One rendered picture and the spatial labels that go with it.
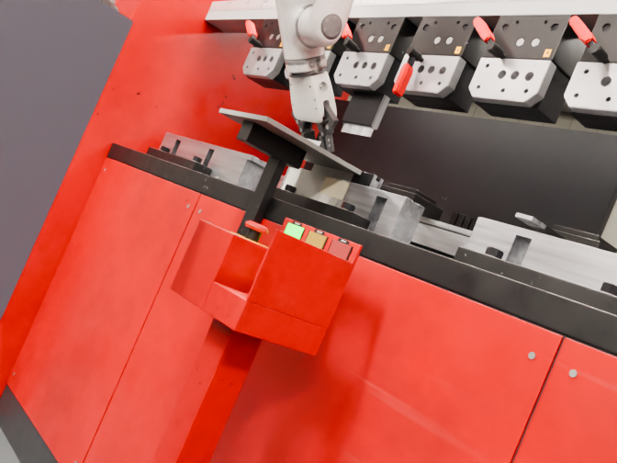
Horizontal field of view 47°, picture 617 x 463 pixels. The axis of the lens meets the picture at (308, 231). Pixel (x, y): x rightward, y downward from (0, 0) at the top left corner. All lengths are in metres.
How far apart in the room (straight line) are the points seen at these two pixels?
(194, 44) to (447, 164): 0.87
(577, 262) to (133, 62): 1.50
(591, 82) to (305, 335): 0.60
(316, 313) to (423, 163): 1.13
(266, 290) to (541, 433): 0.40
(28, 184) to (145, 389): 0.70
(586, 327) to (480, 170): 1.09
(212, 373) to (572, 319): 0.51
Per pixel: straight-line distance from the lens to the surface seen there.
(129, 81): 2.21
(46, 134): 1.03
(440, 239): 1.60
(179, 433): 1.11
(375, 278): 1.16
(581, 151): 1.84
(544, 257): 1.14
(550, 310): 0.97
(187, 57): 2.28
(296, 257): 0.99
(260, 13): 2.05
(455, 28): 1.45
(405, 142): 2.19
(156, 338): 1.62
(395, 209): 1.35
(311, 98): 1.46
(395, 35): 1.56
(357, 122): 1.56
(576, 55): 1.33
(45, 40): 1.02
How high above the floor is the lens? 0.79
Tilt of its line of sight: 2 degrees up
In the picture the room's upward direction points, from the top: 23 degrees clockwise
